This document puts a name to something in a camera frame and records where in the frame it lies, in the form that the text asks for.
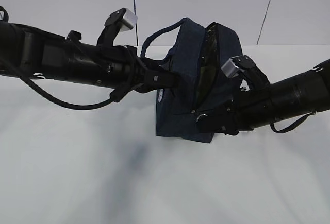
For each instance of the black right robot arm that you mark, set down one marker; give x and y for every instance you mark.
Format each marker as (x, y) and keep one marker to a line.
(283, 105)

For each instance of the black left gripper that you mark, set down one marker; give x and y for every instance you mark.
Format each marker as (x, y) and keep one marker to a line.
(120, 69)

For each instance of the dark navy insulated lunch bag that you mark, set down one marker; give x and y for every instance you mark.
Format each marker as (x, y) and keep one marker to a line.
(197, 57)

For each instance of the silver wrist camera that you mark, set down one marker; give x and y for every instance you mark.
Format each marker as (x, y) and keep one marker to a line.
(119, 21)
(244, 67)

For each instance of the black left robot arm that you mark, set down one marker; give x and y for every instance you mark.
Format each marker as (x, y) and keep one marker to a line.
(39, 53)

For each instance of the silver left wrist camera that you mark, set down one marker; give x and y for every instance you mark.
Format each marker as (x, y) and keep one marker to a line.
(119, 21)

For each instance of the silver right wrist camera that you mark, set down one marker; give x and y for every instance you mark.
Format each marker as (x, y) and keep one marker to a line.
(244, 67)

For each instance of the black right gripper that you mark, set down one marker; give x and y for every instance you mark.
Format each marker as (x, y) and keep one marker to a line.
(248, 110)

